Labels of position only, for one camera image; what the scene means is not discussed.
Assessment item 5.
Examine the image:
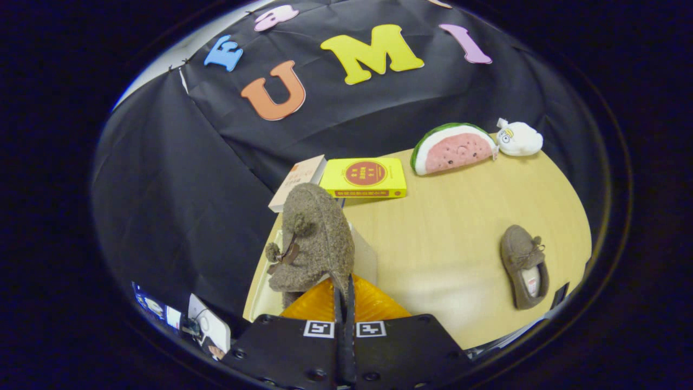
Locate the yellow book with red circle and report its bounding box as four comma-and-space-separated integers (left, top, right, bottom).
318, 157, 408, 200

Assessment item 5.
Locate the blue lit screen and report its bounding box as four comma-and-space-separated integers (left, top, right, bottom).
132, 281, 183, 332

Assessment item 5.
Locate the brown fuzzy shoe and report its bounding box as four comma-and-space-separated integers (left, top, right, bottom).
265, 183, 356, 310
500, 224, 551, 311

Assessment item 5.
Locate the white electronic device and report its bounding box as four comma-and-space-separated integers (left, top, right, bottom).
187, 293, 232, 354

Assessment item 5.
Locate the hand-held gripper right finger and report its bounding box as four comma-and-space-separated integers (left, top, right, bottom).
345, 274, 473, 390

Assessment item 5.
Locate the white plush toy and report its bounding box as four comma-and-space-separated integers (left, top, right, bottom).
495, 118, 544, 158

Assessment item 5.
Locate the beige book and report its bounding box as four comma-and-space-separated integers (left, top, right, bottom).
267, 154, 328, 214

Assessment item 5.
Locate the black table edge clip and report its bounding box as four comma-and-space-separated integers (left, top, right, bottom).
549, 281, 570, 313

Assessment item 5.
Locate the watermelon slice plush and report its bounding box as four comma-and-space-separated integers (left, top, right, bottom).
409, 122, 498, 177

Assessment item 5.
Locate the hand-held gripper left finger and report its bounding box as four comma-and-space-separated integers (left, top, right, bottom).
221, 278, 345, 390

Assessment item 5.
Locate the black backdrop cloth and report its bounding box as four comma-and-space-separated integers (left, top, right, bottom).
92, 0, 607, 326

